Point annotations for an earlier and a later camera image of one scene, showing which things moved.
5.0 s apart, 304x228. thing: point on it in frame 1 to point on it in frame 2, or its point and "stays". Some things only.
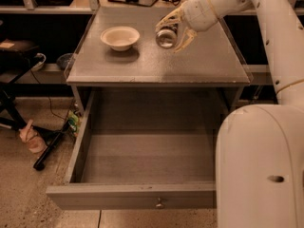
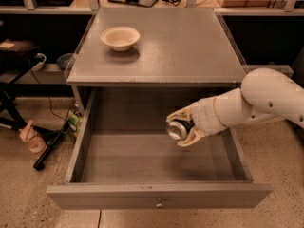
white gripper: (198, 14) to (204, 115)
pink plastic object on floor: (35, 143) stays
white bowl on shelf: (40, 59) stays
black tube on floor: (39, 163) stays
